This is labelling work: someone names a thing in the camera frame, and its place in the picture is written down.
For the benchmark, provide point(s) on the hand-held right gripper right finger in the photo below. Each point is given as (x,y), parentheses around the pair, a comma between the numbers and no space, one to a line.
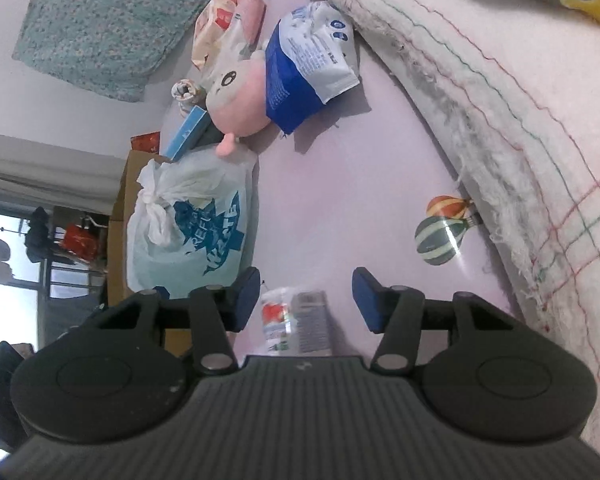
(367,305)

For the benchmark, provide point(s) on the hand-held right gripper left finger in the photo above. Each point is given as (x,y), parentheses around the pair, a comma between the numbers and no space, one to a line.
(245,300)

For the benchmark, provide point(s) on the white barcode packet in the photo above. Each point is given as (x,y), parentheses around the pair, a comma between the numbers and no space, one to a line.
(300,325)

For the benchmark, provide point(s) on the brown cardboard box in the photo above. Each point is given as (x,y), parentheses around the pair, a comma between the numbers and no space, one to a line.
(122,195)

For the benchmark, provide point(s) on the blue face mask box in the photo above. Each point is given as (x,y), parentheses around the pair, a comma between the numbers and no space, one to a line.
(185,135)

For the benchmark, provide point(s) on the pink plush toy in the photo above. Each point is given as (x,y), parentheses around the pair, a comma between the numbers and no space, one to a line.
(235,110)

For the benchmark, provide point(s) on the blue white tissue pack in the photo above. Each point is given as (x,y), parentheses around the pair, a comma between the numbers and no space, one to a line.
(305,60)

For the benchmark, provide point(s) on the white blue plastic bag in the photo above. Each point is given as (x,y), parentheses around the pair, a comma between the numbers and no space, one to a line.
(190,230)

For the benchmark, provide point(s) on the red plastic bag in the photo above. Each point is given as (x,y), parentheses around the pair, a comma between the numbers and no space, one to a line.
(77,240)

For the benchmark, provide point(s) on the red gift bag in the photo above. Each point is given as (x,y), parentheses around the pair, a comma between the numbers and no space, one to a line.
(147,142)

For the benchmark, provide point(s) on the dark hanging garment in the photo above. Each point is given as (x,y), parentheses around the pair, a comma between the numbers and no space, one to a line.
(36,235)

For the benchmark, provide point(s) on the window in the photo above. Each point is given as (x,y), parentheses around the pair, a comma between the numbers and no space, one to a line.
(10,305)

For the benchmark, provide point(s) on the white curtain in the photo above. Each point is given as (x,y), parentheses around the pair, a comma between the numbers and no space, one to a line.
(45,170)

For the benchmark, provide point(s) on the pink wet wipes pack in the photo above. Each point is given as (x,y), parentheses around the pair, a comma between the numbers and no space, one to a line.
(215,20)

